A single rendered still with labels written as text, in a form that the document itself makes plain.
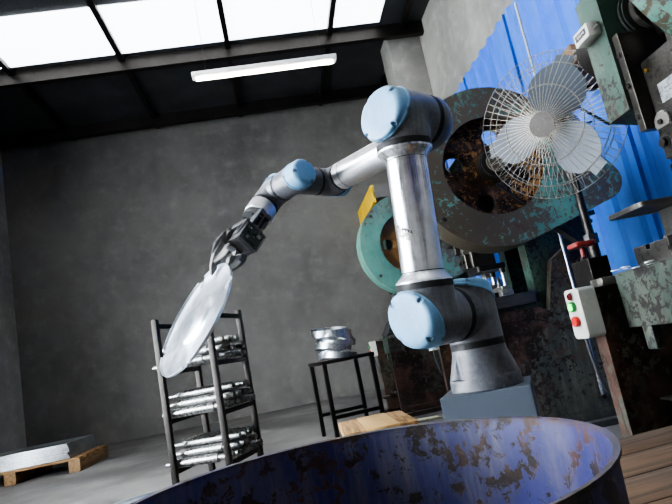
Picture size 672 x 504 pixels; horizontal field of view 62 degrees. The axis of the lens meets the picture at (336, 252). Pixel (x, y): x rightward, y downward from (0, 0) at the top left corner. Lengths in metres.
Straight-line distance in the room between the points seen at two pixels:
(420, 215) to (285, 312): 6.78
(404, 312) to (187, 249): 7.09
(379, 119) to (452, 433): 0.69
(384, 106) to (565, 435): 0.77
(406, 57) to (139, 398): 5.58
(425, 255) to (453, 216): 1.63
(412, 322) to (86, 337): 7.36
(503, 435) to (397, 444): 0.13
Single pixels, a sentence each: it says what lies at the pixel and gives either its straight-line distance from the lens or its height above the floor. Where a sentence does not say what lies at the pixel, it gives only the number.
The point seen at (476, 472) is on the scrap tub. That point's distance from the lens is 0.67.
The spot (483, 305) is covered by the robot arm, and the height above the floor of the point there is 0.62.
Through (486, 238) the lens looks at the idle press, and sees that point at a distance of 2.75.
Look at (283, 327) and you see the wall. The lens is 7.83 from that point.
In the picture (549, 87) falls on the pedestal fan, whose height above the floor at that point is 1.44.
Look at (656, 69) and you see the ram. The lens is 1.71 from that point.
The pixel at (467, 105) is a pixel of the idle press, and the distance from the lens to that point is 2.95.
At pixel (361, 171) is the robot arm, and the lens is 1.43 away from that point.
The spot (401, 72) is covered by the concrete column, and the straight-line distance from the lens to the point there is 7.20.
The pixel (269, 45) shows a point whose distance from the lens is 7.00.
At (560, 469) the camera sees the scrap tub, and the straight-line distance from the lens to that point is 0.60.
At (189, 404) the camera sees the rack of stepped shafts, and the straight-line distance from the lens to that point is 3.23.
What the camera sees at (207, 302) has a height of 0.75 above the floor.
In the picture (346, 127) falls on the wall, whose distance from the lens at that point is 8.59.
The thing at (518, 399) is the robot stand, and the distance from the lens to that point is 1.17.
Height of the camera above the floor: 0.58
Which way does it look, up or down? 10 degrees up
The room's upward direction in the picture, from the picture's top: 11 degrees counter-clockwise
